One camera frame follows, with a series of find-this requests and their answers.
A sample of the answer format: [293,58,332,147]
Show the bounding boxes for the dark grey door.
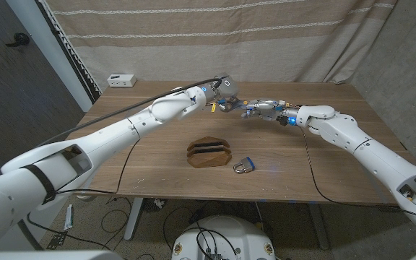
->
[0,0,86,170]

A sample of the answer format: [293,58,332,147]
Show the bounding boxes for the white table leg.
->
[308,202,331,251]
[123,197,144,241]

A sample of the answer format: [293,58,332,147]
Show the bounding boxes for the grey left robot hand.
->
[207,74,240,113]

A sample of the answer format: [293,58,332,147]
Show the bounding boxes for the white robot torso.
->
[171,215,277,260]

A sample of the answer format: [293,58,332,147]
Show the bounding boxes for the black backdrop frame pole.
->
[36,0,103,105]

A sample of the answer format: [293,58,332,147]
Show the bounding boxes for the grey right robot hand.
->
[242,98,300,124]

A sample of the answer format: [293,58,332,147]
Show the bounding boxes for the brown wooden scissors holder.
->
[186,136,233,169]

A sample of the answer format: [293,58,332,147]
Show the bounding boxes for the grey handled scissors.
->
[217,97,256,113]

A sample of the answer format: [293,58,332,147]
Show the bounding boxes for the black door handle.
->
[5,32,31,48]

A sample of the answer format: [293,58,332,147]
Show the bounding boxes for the silver padlock with blue base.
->
[233,157,256,175]

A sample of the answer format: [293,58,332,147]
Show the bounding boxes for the beige striped backdrop curtain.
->
[45,0,399,91]

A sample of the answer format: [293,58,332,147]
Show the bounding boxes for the white robot chest cover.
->
[0,250,124,260]

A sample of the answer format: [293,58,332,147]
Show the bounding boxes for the white strip on floor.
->
[64,204,74,231]

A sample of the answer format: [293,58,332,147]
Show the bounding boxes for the black perforated floor bracket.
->
[46,231,68,251]

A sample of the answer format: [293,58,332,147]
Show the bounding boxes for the white power strip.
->
[107,74,137,88]

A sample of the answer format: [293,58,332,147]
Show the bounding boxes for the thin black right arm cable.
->
[300,125,416,228]

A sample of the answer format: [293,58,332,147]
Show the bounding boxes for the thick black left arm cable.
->
[36,77,223,149]

